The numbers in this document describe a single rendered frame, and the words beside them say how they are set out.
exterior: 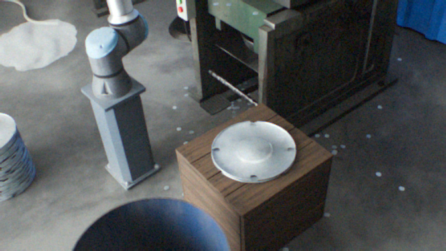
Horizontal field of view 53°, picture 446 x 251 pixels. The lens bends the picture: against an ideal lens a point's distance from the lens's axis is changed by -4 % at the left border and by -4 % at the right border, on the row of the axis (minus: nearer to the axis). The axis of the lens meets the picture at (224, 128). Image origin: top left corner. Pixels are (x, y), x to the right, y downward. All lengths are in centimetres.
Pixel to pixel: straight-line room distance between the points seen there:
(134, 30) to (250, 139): 58
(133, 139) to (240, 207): 62
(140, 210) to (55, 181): 86
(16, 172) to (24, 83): 86
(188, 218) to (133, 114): 61
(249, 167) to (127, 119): 54
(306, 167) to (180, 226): 47
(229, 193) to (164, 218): 23
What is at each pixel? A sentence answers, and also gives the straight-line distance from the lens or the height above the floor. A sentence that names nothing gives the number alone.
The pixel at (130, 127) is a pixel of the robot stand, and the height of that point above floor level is 30.
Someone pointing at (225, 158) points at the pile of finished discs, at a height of 36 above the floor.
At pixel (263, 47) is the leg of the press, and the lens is 177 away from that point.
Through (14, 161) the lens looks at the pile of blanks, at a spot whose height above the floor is 17.
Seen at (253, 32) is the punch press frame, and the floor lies 53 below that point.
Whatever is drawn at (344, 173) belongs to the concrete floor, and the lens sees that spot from 205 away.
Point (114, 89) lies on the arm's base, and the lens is 173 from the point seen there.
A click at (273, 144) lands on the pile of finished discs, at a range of 162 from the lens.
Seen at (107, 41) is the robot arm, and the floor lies 67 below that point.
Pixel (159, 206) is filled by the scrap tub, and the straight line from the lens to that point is 135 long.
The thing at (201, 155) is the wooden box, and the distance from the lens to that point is 161.
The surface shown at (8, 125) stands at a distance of 212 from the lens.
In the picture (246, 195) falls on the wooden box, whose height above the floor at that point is 35.
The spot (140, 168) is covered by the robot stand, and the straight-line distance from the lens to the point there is 200.
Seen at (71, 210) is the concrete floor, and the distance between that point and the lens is 202.
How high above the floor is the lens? 148
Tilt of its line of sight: 42 degrees down
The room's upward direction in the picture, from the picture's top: 4 degrees counter-clockwise
